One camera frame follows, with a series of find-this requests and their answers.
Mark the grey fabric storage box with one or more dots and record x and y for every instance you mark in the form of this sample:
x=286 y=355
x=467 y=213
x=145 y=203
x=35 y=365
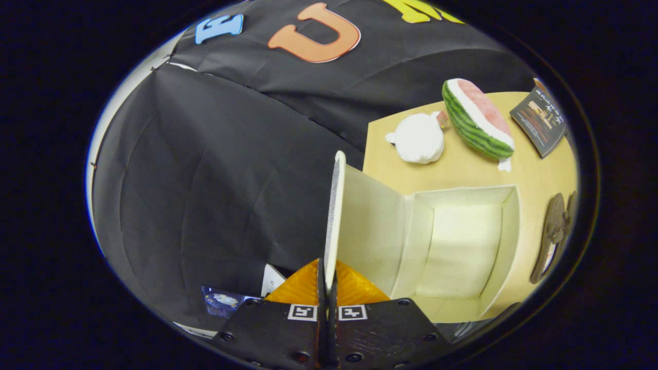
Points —
x=462 y=246

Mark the black cover book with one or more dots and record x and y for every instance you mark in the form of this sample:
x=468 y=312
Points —
x=540 y=121

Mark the watermelon slice plush toy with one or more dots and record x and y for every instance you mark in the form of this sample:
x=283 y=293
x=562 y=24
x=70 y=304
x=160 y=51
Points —
x=478 y=121

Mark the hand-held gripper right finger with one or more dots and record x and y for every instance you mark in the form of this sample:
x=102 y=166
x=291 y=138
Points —
x=380 y=334

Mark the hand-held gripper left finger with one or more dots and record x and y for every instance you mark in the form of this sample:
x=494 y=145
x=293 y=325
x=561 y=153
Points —
x=277 y=334

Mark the blue printed packet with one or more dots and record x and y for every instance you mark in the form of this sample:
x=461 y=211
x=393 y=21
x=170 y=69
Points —
x=223 y=300

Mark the white paper sheet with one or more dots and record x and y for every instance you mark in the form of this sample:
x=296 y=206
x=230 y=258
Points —
x=271 y=282

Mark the white plush toy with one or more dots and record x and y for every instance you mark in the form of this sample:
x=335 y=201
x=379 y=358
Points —
x=419 y=139

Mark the brown fuzzy slipper shoe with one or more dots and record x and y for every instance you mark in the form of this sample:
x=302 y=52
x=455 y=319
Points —
x=554 y=226
x=571 y=210

